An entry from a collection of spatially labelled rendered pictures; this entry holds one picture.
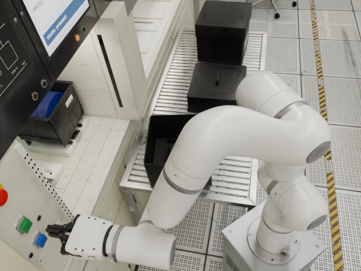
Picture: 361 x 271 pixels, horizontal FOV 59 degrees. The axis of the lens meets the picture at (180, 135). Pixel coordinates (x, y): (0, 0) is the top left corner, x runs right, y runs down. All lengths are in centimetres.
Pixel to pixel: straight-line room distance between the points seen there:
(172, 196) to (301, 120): 27
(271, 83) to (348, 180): 191
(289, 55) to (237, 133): 290
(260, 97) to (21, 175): 63
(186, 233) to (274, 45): 220
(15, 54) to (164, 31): 138
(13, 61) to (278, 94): 60
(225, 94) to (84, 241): 106
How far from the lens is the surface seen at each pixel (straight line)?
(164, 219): 67
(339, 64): 343
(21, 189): 93
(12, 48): 85
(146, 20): 227
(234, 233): 131
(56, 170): 144
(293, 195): 93
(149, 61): 188
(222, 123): 54
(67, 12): 105
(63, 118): 141
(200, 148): 54
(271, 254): 129
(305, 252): 132
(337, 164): 256
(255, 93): 64
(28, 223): 96
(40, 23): 94
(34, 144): 158
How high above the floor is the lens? 196
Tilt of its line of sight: 49 degrees down
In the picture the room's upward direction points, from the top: 7 degrees counter-clockwise
